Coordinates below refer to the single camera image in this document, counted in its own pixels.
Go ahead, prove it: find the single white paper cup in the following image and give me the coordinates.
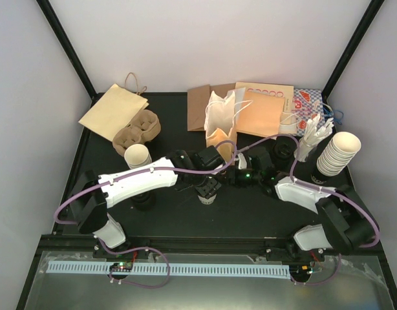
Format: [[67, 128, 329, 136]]
[[198, 194, 217, 205]]

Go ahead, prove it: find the orange paper bag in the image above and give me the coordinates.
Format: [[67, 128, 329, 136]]
[[236, 91, 285, 138], [204, 91, 252, 147]]

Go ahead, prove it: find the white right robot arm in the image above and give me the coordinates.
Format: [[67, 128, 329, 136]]
[[222, 145, 379, 260]]

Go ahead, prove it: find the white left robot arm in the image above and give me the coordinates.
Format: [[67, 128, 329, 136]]
[[69, 146, 226, 258]]

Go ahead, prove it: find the stack of black cup lids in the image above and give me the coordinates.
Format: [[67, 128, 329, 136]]
[[272, 136, 296, 171]]

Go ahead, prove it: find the stack of white paper cups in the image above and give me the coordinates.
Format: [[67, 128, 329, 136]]
[[124, 144, 152, 169]]

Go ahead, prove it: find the white paper bag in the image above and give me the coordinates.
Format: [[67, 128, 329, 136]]
[[227, 87, 246, 105]]

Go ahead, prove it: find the blue checkered paper bag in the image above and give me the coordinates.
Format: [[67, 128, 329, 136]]
[[292, 88, 344, 136]]

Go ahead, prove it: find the beige bag with red circles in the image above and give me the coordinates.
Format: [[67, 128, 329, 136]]
[[235, 82, 294, 99]]

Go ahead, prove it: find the stack of pulp cup carriers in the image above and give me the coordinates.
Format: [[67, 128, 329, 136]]
[[112, 110, 161, 156]]

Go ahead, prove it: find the brown kraft paper bag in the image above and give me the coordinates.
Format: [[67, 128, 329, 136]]
[[187, 83, 235, 132]]

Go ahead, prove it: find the light blue cable duct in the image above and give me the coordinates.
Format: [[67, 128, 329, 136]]
[[46, 261, 290, 280]]

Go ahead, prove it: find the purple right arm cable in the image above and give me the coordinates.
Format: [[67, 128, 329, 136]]
[[230, 134, 380, 249]]

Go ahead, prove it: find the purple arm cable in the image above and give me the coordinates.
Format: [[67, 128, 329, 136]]
[[230, 134, 380, 249], [54, 140, 237, 225]]

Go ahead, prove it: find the tan paper bag with handles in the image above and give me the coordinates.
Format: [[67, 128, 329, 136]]
[[78, 72, 149, 141]]

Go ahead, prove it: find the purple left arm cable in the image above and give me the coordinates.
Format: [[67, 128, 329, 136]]
[[54, 140, 237, 225]]

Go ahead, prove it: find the black frame post right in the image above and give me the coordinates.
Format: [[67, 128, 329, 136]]
[[321, 0, 385, 101]]

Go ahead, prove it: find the black frame post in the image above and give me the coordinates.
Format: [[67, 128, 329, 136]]
[[321, 0, 385, 101], [36, 0, 97, 99]]

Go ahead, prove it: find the black frame post left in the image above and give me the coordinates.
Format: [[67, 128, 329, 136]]
[[36, 0, 97, 99]]

